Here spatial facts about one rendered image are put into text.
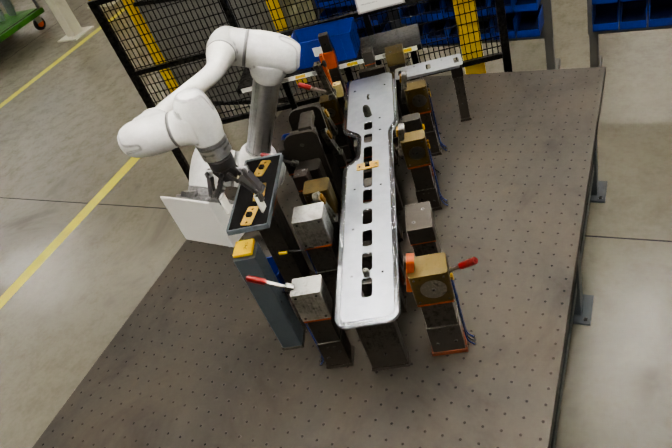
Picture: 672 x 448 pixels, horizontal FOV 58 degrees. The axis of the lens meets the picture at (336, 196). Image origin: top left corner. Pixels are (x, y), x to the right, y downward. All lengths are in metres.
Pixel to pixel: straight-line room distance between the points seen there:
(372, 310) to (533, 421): 0.52
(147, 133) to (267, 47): 0.62
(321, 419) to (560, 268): 0.90
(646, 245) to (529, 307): 1.24
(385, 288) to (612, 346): 1.29
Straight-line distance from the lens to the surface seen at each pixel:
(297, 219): 1.88
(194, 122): 1.65
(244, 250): 1.78
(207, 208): 2.46
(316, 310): 1.77
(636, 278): 3.00
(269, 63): 2.15
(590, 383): 2.67
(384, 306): 1.69
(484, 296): 2.04
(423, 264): 1.68
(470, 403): 1.83
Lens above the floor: 2.27
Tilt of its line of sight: 37 degrees down
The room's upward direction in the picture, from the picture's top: 21 degrees counter-clockwise
